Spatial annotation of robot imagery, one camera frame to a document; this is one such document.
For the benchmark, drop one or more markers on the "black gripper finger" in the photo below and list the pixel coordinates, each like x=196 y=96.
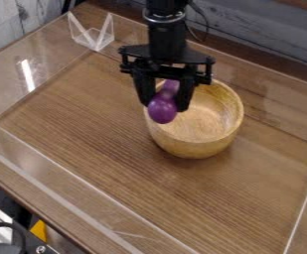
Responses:
x=185 y=93
x=145 y=86

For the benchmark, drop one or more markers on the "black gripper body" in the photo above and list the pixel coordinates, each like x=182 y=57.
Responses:
x=190 y=63

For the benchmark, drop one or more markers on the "purple toy eggplant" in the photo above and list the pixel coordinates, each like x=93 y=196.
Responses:
x=162 y=108

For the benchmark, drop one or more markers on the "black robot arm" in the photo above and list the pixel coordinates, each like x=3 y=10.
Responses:
x=166 y=57

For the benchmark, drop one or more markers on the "brown wooden bowl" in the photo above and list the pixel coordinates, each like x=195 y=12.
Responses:
x=204 y=129

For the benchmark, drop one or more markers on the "black and yellow device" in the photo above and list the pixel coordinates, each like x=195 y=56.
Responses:
x=45 y=241

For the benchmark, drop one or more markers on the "clear acrylic corner bracket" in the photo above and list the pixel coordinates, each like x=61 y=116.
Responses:
x=93 y=38

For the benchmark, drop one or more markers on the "clear acrylic tray wall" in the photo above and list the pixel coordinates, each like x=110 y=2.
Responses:
x=82 y=212

